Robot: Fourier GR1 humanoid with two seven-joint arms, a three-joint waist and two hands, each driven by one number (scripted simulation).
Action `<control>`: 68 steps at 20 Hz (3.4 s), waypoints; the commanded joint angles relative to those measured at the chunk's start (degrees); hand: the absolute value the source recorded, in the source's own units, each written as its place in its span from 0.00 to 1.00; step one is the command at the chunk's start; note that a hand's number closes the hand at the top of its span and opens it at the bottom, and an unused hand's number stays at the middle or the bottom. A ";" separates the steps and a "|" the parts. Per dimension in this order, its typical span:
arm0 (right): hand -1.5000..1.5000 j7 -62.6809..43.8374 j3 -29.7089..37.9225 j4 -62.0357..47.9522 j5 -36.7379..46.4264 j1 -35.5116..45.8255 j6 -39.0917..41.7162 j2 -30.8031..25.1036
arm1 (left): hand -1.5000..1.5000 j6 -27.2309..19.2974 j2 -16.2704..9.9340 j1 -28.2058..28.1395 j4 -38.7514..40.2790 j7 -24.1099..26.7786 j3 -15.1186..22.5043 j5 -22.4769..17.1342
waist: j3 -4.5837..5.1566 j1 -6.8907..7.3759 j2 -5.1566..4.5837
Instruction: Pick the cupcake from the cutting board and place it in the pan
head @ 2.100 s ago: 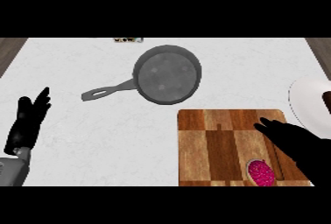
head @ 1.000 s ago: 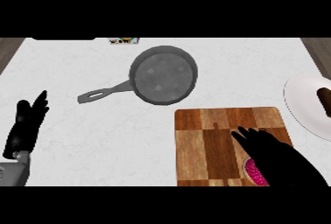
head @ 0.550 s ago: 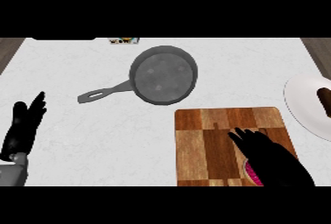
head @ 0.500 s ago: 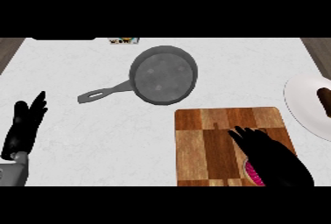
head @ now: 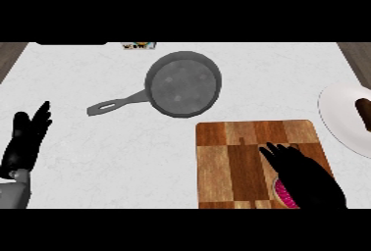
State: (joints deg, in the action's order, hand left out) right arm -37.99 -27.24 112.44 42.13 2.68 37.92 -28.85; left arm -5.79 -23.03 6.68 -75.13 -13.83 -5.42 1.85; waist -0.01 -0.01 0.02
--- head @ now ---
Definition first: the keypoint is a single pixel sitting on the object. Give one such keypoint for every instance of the brown pastry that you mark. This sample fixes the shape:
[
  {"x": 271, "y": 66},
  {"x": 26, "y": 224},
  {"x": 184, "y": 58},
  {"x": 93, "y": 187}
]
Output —
[{"x": 365, "y": 111}]

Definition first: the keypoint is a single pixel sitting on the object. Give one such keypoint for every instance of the white plate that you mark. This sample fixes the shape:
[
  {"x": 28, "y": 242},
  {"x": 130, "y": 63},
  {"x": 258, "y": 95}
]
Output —
[{"x": 344, "y": 114}]

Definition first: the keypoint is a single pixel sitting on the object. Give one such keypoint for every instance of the pink cupcake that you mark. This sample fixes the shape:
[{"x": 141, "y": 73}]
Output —
[{"x": 285, "y": 194}]

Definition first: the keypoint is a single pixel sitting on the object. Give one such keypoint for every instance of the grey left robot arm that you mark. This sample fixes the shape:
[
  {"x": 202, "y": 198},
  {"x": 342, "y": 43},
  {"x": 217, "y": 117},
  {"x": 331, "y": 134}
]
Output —
[{"x": 14, "y": 191}]

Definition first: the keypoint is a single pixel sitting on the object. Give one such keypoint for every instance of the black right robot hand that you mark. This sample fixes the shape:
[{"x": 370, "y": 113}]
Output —
[{"x": 310, "y": 176}]

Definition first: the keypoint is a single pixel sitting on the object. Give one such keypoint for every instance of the wooden cutting board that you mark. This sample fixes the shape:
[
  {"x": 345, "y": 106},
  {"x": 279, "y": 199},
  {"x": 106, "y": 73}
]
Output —
[{"x": 233, "y": 163}]

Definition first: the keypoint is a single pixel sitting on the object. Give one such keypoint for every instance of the grey frying pan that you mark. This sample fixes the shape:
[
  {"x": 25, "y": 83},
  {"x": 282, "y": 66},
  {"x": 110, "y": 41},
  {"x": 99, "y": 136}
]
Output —
[{"x": 186, "y": 84}]

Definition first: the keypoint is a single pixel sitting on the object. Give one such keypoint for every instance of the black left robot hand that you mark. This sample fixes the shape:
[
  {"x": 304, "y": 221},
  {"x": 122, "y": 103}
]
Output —
[{"x": 25, "y": 143}]

